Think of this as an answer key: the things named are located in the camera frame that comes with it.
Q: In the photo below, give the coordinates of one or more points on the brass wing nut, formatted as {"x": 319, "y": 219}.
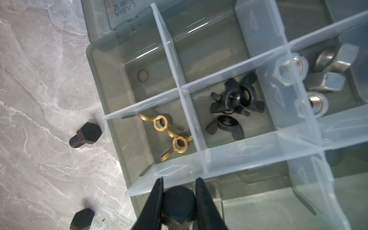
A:
{"x": 180, "y": 145}
{"x": 161, "y": 123}

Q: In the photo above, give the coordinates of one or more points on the black wing nut cluster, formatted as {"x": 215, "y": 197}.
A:
{"x": 229, "y": 101}
{"x": 249, "y": 95}

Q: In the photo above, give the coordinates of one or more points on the black hex bolt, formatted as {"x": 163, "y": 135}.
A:
{"x": 82, "y": 220}
{"x": 89, "y": 133}
{"x": 179, "y": 208}

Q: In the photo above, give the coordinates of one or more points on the grey plastic organizer box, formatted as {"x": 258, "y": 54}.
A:
{"x": 288, "y": 173}

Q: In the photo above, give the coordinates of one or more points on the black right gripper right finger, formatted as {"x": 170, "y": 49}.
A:
{"x": 208, "y": 217}

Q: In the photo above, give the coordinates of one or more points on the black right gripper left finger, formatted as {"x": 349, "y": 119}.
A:
{"x": 151, "y": 215}

